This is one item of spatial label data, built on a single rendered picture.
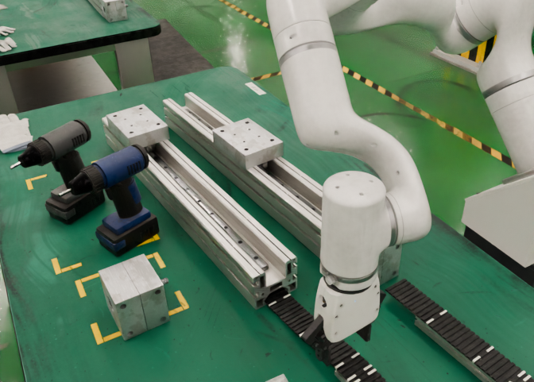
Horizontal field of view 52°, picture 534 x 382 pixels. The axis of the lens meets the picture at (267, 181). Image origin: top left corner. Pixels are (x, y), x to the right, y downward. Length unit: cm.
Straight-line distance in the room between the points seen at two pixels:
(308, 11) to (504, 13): 51
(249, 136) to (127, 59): 146
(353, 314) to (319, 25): 43
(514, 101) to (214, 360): 78
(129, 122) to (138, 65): 129
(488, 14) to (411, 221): 60
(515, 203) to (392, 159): 47
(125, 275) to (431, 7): 76
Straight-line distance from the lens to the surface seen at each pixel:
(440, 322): 105
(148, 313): 106
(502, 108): 125
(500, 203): 124
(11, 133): 183
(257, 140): 136
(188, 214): 122
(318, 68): 80
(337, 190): 73
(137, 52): 276
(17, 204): 151
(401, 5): 109
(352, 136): 79
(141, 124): 149
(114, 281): 105
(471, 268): 123
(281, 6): 86
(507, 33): 125
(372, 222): 74
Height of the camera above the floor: 157
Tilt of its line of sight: 34 degrees down
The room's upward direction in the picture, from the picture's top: 2 degrees counter-clockwise
